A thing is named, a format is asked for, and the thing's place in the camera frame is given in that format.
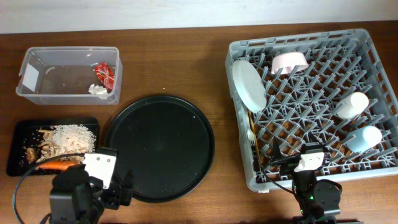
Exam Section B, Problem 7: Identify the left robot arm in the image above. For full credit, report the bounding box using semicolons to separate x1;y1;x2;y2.
48;164;134;223

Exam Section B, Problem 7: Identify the small white cup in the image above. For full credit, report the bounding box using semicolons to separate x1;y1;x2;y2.
336;92;369;119

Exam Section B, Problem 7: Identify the pink saucer plate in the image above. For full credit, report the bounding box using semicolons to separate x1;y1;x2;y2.
271;52;308;75

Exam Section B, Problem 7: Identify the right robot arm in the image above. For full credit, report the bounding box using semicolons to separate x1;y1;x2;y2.
269;133;342;223

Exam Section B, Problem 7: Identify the light blue cup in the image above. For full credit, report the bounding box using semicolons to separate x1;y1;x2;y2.
346;126;382;152

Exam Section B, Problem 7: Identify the grey dishwasher rack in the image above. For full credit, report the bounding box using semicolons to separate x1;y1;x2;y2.
225;29;397;193

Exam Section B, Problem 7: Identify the orange carrot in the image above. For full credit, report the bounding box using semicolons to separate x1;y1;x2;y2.
39;161;80;170

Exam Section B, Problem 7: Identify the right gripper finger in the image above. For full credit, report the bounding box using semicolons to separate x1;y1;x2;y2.
303;133;325;149
271;138;282;164

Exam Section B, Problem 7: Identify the clear plastic bin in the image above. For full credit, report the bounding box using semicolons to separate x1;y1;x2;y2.
16;46;123;105

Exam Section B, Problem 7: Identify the grey plate with food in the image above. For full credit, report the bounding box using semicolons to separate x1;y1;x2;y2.
232;60;267;113

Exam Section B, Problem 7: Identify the wooden chopstick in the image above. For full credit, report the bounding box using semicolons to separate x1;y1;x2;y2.
248;110;262;162

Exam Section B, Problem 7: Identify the rice and shells pile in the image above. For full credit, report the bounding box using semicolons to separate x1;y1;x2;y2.
36;124;96;162

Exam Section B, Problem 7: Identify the brown food scrap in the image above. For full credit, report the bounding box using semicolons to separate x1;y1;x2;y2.
26;147;37;163

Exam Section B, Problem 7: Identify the red snack wrapper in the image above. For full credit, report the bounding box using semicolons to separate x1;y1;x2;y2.
94;62;114;91

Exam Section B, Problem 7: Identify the white plastic fork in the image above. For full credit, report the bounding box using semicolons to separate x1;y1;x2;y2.
246;129;256;146

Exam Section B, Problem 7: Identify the white tissue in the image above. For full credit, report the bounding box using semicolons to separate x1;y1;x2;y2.
88;84;108;100

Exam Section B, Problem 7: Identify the black rectangular tray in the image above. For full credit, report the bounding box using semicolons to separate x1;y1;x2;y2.
6;117;100;177

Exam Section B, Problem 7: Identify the round black tray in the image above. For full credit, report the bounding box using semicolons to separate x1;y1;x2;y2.
104;95;215;203

